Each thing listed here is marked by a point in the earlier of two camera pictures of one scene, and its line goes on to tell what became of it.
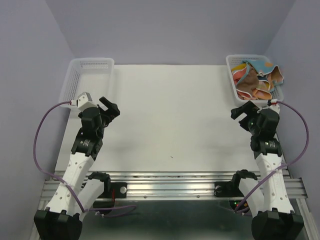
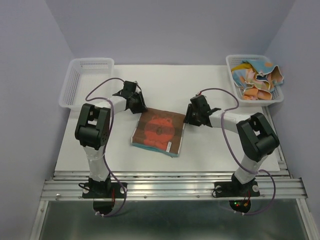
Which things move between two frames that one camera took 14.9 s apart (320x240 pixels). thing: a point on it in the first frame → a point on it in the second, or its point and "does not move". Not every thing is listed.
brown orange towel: (250, 81) → (159, 130)
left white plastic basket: (95, 76) does not move
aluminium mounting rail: (174, 185) does not move
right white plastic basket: (277, 93) does not move
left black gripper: (111, 112) → (141, 106)
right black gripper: (249, 108) → (188, 117)
